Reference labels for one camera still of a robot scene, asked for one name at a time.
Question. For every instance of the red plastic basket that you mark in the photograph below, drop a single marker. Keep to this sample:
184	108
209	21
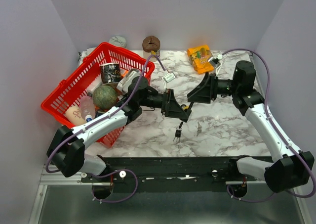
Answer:
70	90

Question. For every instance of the black-headed key bunch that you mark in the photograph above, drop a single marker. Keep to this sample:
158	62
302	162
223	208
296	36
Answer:
178	133

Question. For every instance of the beige printed cylinder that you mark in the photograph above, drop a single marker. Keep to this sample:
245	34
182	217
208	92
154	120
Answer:
73	114

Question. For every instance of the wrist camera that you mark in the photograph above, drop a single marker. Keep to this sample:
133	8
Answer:
168	77
216	61

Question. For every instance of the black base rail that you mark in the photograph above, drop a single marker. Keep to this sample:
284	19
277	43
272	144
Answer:
169	174

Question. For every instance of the grey white box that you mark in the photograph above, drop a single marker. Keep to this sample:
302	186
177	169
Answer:
126	81

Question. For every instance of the yellow padlock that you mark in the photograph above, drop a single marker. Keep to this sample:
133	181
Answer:
185	107

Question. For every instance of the orange candy bag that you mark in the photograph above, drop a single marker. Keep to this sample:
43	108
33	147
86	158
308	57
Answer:
198	57

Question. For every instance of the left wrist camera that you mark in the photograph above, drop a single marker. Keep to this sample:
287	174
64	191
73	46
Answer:
168	77

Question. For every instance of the brown-lidded jar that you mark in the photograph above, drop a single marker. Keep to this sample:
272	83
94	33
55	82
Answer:
151	46

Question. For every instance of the pink bottle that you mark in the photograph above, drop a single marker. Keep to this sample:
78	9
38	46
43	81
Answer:
87	108

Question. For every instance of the black printed can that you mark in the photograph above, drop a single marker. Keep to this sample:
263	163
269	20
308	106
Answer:
110	73

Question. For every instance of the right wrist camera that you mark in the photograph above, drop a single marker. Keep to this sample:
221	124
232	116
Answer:
216	61

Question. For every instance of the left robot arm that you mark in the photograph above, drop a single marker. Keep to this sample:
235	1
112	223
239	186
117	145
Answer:
67	149

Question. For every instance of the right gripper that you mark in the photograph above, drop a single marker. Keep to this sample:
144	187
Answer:
207	89

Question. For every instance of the green round melon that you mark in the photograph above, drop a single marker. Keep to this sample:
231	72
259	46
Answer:
104	97

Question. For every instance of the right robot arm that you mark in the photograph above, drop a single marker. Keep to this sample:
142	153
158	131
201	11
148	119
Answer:
290	165

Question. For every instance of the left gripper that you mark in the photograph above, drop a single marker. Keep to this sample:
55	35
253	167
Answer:
175	110

